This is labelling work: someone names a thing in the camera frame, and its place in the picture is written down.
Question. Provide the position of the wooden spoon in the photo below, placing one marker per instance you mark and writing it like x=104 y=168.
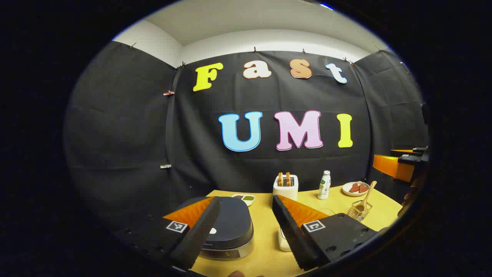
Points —
x=368 y=194

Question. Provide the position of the clear glass container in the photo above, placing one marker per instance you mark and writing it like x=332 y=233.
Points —
x=283 y=247

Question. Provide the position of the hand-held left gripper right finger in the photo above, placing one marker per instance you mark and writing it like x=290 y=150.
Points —
x=292 y=234

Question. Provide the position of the black backdrop cloth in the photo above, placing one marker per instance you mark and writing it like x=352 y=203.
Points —
x=127 y=134

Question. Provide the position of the white divided bean dish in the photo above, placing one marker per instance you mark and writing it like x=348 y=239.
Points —
x=249 y=198

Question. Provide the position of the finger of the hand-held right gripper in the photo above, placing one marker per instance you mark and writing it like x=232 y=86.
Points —
x=401 y=152
x=392 y=167

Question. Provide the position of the small white plate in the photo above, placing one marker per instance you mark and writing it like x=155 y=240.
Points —
x=346 y=189

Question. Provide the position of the red meat piece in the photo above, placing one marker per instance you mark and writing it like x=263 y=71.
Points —
x=363 y=188
x=354 y=188

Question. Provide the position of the white drink bottle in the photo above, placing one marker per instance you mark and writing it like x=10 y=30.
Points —
x=324 y=188

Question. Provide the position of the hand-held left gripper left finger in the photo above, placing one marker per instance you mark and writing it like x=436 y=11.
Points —
x=200 y=234

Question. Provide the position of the brown toast slice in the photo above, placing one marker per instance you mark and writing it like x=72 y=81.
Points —
x=287 y=179
x=280 y=179

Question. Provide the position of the white toaster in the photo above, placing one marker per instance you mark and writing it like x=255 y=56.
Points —
x=286 y=192

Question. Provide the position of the dark grey rice cooker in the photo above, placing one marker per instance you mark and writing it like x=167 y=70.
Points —
x=234 y=219

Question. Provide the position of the pink cloth clip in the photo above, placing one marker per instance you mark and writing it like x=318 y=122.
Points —
x=168 y=92

